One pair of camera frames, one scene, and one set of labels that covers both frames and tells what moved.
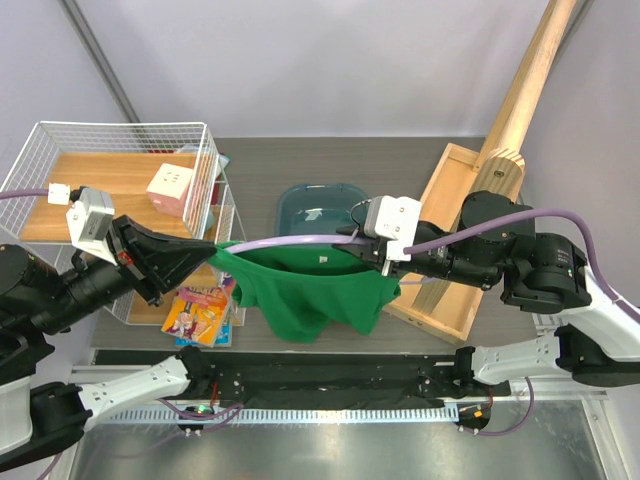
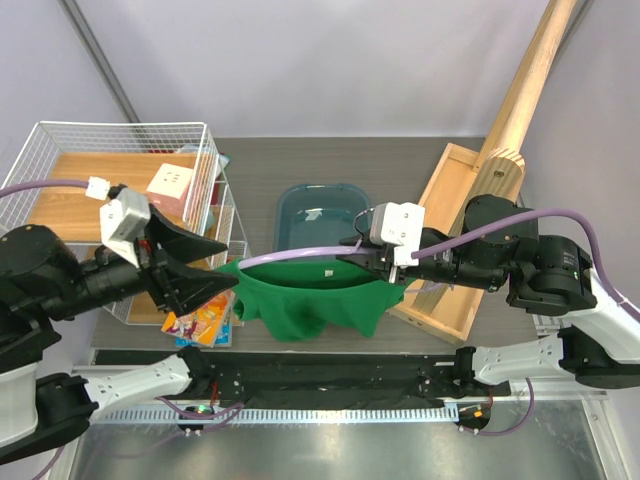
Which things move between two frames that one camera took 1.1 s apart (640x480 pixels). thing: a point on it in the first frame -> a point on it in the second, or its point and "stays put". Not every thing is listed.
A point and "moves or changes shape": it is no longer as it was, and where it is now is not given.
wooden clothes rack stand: x=461 y=173 stays put
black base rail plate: x=306 y=381 stays put
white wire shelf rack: x=131 y=200 stays put
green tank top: x=308 y=288 moves or changes shape
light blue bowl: x=218 y=160 stays put
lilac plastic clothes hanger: x=317 y=238 -> x=357 y=249
